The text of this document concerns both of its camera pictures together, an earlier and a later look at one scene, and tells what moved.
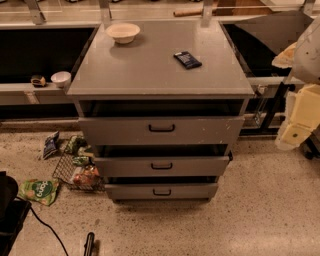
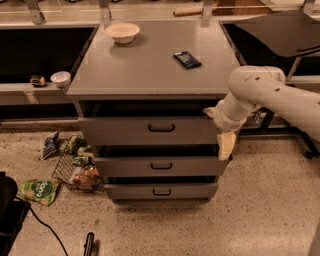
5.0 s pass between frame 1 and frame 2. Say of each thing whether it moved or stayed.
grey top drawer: stayed
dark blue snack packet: stayed
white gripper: moved
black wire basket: stayed
